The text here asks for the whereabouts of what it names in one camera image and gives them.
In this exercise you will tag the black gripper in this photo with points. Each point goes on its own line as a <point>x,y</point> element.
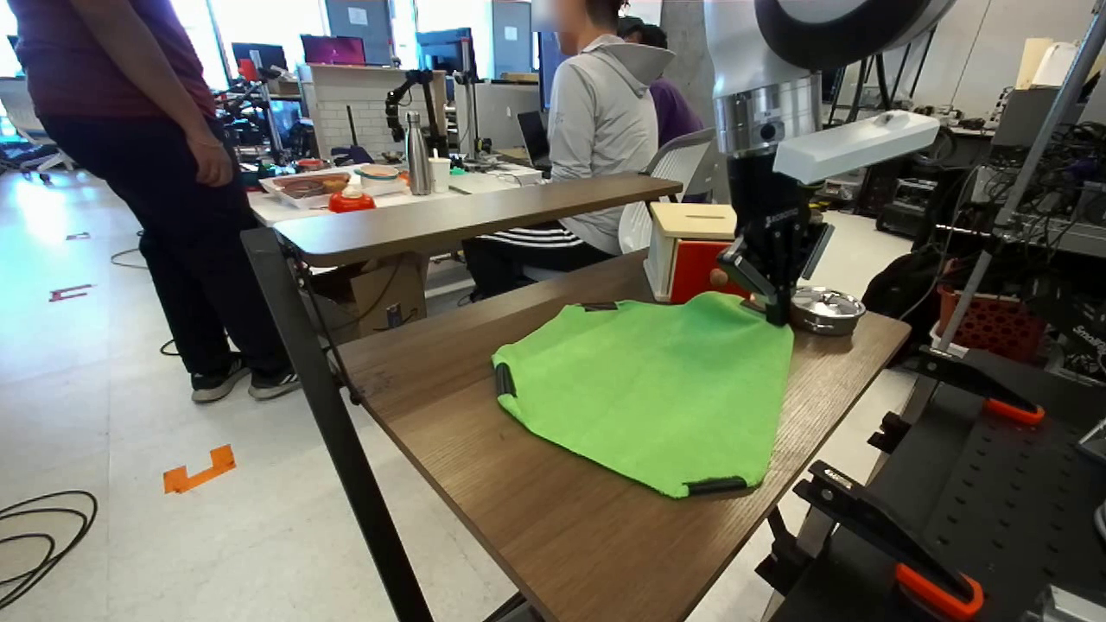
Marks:
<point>778,211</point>

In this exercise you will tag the green cloth towel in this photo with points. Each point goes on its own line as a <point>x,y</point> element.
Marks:
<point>657,391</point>

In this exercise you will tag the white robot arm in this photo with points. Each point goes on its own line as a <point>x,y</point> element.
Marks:
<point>748,69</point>

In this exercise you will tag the steel pot with lid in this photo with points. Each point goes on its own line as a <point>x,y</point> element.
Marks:
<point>828,309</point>

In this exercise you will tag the wooden box with orange drawer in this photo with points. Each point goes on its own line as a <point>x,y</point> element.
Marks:
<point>693,247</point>

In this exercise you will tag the white office chair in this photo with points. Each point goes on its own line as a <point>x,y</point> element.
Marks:
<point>679,160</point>

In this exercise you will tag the person in purple shirt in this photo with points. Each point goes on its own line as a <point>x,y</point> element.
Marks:
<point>677,107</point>

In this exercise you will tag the seated person gray hoodie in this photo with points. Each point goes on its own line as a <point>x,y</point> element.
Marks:
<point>601,126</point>

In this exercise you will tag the red plastic crate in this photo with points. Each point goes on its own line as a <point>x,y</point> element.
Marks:
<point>990,325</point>

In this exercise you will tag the black orange spring clamp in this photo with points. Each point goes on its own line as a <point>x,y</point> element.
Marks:
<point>981,391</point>
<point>886,538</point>

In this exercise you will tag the gray metal stand pole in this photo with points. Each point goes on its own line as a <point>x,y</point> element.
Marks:
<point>1020,173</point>

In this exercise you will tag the white desk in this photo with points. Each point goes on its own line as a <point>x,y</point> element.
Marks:
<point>487,182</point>

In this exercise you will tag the brown wooden table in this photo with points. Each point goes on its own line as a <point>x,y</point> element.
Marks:
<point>556,531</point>

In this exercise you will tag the black perforated workbench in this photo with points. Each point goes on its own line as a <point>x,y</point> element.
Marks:
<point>1013,496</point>

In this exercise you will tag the steel water bottle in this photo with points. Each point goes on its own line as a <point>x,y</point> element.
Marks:
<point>419,158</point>

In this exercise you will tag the cardboard box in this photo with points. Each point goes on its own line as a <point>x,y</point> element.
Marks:
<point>367,299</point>

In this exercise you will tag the red toy object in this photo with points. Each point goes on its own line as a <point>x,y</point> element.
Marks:
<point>352,202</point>

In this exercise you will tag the orange floor tape marker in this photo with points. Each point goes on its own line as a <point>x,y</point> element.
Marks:
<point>199,473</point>

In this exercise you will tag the standing person maroon shirt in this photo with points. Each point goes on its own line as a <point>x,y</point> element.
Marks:
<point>106,69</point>

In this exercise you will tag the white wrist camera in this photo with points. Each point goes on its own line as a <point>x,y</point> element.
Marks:
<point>852,144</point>

